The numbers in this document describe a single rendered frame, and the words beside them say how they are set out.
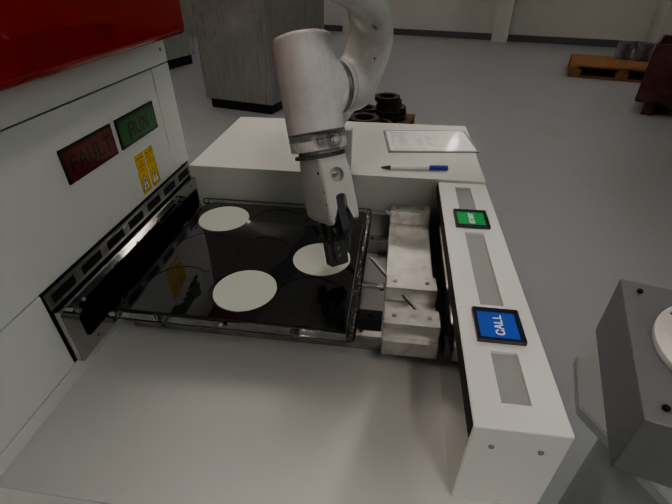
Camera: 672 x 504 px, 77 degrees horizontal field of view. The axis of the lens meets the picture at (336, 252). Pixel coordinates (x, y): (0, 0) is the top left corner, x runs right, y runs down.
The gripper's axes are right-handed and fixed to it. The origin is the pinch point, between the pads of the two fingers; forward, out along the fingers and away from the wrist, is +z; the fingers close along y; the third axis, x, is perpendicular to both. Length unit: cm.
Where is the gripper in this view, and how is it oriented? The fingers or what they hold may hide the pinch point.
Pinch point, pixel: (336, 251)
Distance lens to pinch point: 66.6
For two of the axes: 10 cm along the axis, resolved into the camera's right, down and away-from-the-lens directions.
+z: 1.5, 9.5, 2.8
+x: -8.9, 2.6, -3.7
